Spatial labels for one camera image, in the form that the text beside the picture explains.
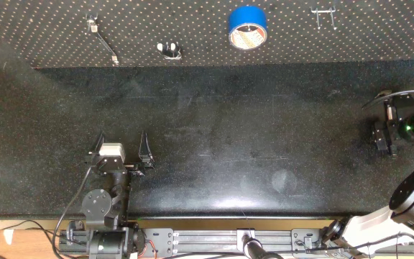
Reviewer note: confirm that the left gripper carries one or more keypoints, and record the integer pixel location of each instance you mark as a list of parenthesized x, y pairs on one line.
[(113, 167)]

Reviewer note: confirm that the roll of blue tape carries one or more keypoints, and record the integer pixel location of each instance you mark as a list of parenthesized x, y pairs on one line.
[(246, 18)]

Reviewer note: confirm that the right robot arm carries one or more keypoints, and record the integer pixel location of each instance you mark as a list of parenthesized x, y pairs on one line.
[(372, 226)]

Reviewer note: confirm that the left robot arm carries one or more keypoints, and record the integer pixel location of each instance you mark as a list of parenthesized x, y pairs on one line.
[(99, 205)]

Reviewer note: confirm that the black pegboard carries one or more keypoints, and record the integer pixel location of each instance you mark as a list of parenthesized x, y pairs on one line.
[(372, 46)]

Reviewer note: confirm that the wrench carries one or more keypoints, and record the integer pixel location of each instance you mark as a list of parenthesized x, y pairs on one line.
[(102, 41)]

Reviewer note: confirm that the white paper scrap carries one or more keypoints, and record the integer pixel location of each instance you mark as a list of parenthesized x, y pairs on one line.
[(8, 235)]

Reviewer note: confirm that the hammer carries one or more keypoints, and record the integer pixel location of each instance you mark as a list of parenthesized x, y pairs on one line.
[(383, 93)]

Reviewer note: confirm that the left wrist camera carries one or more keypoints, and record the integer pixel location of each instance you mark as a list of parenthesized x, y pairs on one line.
[(113, 151)]

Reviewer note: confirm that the mounting rail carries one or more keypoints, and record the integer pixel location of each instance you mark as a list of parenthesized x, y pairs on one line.
[(207, 241)]

